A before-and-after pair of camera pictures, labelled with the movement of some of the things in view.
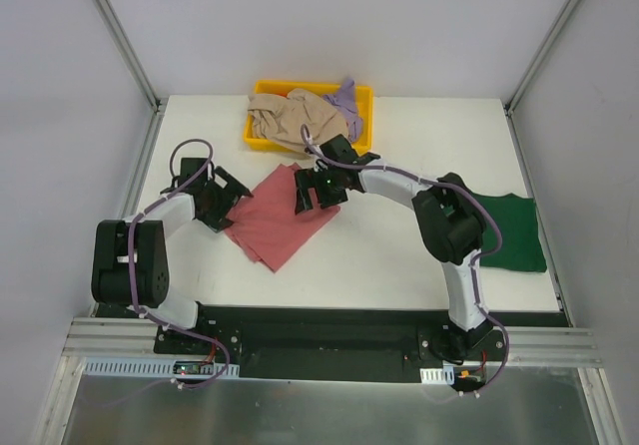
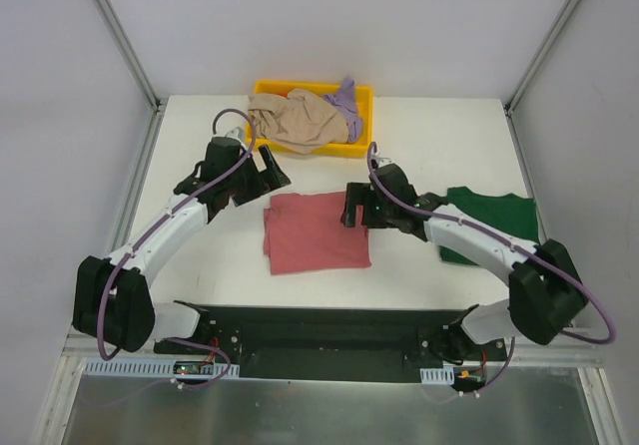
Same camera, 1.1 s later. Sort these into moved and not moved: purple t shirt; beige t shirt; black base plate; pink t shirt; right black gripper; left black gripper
Moved: left black gripper; right black gripper; pink t shirt
Not moved: beige t shirt; purple t shirt; black base plate
